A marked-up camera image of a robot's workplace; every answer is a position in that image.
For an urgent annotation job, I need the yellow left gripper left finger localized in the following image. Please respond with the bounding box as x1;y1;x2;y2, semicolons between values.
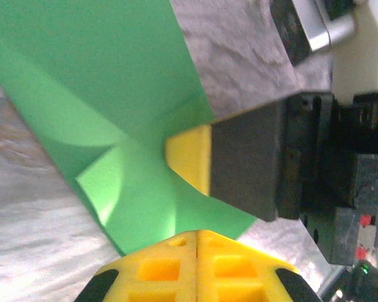
75;230;198;302

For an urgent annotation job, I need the green paper sheet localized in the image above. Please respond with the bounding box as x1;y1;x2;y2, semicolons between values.
0;0;259;256

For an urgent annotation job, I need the black case with chrome handle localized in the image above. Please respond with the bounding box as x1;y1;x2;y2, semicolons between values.
269;0;358;69

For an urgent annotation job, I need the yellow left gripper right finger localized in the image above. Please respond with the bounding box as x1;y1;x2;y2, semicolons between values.
197;229;322;302

